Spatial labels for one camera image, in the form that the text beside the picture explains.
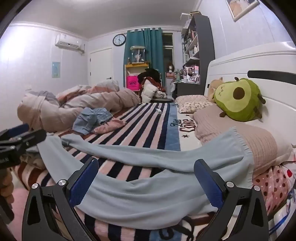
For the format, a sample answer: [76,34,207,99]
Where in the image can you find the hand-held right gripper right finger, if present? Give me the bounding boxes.
[194,159,270,241]

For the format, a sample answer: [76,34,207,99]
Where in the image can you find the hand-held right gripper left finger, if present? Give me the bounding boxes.
[23,157,100,241]

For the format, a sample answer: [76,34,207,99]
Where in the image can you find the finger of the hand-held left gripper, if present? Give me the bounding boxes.
[0,129,47,152]
[0,123,30,139]

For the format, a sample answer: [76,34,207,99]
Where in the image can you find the light blue pants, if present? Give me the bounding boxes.
[38,127,255,224]

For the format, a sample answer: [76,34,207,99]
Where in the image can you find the person's left hand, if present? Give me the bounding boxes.
[0,169,15,205]

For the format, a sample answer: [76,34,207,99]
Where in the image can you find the beige knit pillow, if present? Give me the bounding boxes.
[193,105,295,172]

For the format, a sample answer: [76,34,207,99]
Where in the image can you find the blue denim garment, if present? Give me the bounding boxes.
[73,108,114,135]

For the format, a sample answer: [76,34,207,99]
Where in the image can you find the pink garment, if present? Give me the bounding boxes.
[92,117,127,135]

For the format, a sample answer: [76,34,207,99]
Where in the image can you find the polka dot pillow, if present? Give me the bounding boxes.
[252,162,296,216]

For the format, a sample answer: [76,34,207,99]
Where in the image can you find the floral pillow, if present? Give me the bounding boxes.
[175,95,215,114]

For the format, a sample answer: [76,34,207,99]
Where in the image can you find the beige duvet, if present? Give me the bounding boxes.
[17,80,141,133]

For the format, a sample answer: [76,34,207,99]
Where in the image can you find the white plastic bag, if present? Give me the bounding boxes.
[268,197,296,241]

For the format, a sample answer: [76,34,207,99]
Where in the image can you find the green avocado plush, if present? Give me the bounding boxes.
[214,77,264,122]

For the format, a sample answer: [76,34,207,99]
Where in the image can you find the striped fleece blanket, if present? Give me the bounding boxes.
[14,102,234,241]

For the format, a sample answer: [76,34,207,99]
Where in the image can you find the dark desk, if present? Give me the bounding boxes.
[172,81,207,99]

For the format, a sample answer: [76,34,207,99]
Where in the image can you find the tan plush toy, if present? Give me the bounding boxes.
[207,77,225,103]

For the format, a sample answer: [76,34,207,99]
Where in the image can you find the white air conditioner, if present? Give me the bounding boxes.
[55,33,85,55]

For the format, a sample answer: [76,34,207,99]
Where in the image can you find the white door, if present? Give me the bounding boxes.
[89,47,114,86]

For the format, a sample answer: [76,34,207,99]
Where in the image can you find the mannequin head on white stand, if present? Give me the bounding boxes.
[165,62,178,99]

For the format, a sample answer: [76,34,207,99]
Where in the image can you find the dark red garment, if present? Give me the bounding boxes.
[143,77,167,92]

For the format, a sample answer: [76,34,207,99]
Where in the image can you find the clutter of desk items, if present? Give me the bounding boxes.
[176,65,200,84]

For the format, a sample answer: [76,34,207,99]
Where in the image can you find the pink bag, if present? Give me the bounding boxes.
[126,75,140,90]

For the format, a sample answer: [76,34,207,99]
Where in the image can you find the white headboard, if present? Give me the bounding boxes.
[204,42,296,149]

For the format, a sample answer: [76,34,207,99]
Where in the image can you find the black garment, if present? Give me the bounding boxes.
[138,68,161,84]

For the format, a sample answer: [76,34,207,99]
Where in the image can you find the yellow shelf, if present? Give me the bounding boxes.
[124,63,149,89]

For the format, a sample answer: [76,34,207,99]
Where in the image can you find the dark bookshelf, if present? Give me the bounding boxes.
[180,11,215,91]

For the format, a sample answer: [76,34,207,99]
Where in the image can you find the glass fish tank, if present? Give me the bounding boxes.
[130,46,147,63]

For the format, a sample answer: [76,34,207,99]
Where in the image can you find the teal curtain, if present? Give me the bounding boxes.
[123,27,166,90]

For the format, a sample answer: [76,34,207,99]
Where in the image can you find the window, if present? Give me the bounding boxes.
[162,32,174,67]

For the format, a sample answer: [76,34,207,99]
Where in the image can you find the small blue wall poster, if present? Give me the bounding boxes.
[51,61,61,78]

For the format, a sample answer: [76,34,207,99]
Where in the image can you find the round wall clock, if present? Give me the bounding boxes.
[112,34,126,47]

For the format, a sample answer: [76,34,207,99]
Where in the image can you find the framed wall picture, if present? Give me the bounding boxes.
[225,0,260,22]

